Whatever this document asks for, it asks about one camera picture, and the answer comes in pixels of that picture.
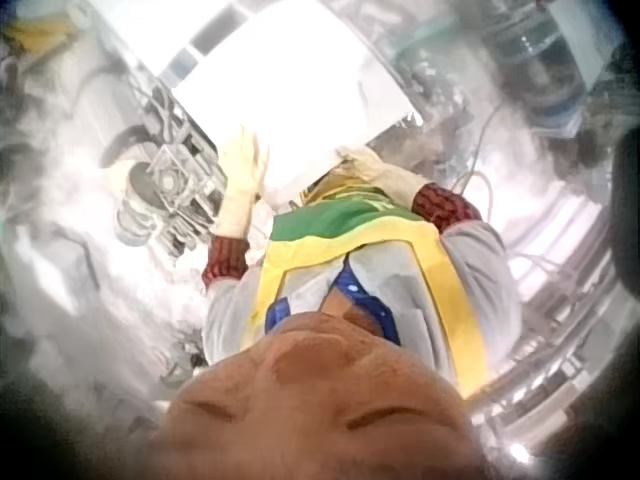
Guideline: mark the person's right hand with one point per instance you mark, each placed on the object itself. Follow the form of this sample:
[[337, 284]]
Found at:
[[372, 167]]

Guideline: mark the person's left hand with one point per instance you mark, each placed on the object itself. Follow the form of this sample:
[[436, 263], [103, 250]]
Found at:
[[244, 170]]

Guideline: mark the large white sheet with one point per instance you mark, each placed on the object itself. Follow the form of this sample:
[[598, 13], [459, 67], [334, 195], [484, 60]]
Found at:
[[295, 85]]

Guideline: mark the metal machine assembly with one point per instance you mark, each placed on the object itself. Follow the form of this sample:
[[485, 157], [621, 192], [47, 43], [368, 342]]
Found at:
[[170, 180]]

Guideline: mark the clear blue water bottle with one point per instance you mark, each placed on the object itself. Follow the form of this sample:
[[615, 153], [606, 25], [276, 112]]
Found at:
[[542, 55]]

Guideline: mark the yellow object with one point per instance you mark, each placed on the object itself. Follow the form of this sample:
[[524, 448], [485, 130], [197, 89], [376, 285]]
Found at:
[[25, 37]]

